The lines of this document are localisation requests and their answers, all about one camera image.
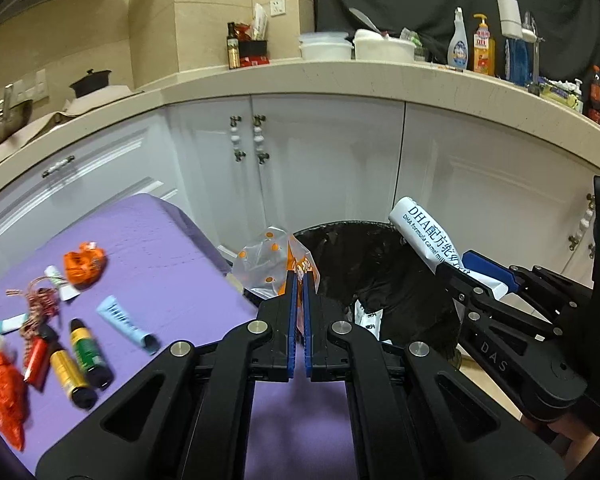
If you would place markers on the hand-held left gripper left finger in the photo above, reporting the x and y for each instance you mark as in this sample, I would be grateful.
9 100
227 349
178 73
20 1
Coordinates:
292 320

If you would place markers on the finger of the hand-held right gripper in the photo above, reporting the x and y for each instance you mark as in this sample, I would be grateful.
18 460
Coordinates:
485 266
460 282

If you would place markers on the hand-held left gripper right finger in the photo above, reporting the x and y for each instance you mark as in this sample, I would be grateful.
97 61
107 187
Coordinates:
307 320

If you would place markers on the clear orange-dotted plastic bag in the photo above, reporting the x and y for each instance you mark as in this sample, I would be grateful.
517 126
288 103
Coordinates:
260 265

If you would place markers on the white powder sachet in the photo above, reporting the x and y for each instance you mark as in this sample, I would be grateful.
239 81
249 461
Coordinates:
420 230

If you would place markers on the black-lined trash bin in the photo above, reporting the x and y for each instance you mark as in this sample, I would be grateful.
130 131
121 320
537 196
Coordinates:
380 270

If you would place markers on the orange wrapper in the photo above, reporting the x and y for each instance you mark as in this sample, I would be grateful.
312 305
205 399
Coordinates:
82 265

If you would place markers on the red checked ribbon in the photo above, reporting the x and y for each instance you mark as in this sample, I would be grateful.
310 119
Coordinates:
40 305

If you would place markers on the white printed paper scrap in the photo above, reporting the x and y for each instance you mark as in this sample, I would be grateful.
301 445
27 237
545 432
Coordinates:
367 317

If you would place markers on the white cabinet door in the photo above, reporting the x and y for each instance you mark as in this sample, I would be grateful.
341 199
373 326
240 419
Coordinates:
205 180
495 185
330 160

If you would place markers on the light blue tube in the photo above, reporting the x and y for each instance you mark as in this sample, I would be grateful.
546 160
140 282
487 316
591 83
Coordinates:
120 317

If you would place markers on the yellow white packet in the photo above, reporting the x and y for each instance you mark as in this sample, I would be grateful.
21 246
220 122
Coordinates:
560 92

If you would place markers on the blue cloth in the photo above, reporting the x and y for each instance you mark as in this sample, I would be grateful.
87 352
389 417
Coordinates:
517 60

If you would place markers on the metal faucet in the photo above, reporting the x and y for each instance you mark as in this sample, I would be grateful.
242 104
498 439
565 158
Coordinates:
536 60

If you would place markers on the yellow dish soap bottle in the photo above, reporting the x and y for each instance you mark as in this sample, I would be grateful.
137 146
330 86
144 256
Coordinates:
483 47

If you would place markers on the white spray bottle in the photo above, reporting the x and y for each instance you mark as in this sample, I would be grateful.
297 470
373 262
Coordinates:
458 45

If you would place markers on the gold black small bottle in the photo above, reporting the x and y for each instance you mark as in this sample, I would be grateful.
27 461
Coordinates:
66 370

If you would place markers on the green white packet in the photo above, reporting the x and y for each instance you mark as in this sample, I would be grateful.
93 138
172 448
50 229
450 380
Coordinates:
415 42

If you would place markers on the white green-print tube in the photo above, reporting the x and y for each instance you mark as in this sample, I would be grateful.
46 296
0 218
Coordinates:
60 280

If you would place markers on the white round tub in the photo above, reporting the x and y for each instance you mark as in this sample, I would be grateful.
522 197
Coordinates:
382 49

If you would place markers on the white cabinet drawer front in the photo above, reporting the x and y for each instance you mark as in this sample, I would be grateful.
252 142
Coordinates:
105 170

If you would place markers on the beige stone countertop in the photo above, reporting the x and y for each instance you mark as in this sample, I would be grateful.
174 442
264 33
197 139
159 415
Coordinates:
330 77

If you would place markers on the white tap water filter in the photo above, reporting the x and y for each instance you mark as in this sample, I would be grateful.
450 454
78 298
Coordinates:
509 15

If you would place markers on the red black-capped cylinder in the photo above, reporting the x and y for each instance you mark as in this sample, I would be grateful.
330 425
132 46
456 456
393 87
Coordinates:
36 360

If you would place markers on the red box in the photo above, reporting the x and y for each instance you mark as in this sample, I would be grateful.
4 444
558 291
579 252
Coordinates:
254 52

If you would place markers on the white spatula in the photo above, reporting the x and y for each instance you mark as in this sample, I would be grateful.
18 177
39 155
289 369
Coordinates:
365 19

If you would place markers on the dark sauce bottle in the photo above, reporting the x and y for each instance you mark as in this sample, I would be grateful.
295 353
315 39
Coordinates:
234 45

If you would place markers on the small teal-capped tube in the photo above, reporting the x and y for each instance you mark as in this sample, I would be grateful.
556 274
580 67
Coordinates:
10 323

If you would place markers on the beige stove cover cloth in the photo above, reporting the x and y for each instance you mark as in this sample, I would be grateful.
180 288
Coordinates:
107 96

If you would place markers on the red mesh bag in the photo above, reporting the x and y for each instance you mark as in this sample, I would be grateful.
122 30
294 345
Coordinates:
5 395

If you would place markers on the white paper packet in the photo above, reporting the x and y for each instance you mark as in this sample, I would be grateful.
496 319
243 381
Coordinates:
260 20

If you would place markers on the black lidded pot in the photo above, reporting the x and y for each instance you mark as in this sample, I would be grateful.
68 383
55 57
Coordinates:
90 82

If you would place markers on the metal wok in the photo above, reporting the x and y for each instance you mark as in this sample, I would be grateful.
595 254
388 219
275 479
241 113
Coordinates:
5 122

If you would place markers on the white wall outlet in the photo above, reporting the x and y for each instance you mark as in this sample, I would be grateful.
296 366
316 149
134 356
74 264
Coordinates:
277 6

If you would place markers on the beige wall switch panel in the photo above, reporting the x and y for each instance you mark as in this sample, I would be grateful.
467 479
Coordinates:
40 82

